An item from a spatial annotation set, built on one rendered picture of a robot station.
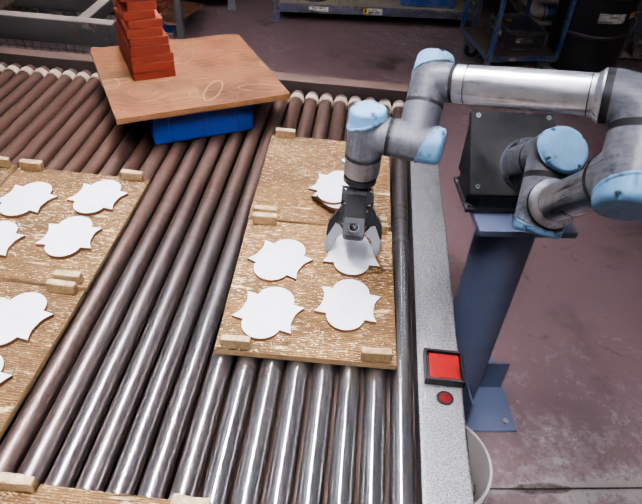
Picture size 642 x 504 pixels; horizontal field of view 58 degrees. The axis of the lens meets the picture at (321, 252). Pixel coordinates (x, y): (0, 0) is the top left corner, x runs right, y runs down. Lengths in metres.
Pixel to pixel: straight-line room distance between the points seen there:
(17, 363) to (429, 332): 0.79
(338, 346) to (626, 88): 0.68
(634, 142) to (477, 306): 0.95
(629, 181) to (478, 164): 0.65
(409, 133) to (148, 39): 0.95
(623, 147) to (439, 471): 0.61
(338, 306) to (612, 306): 1.90
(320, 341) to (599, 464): 1.41
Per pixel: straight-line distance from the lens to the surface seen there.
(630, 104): 1.12
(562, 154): 1.48
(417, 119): 1.16
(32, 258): 1.43
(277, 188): 1.55
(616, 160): 1.09
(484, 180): 1.65
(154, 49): 1.86
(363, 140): 1.16
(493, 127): 1.69
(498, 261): 1.78
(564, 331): 2.71
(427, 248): 1.44
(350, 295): 1.24
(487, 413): 2.30
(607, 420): 2.48
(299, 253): 1.33
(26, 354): 1.22
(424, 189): 1.64
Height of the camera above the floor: 1.81
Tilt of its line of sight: 41 degrees down
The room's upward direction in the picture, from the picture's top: 4 degrees clockwise
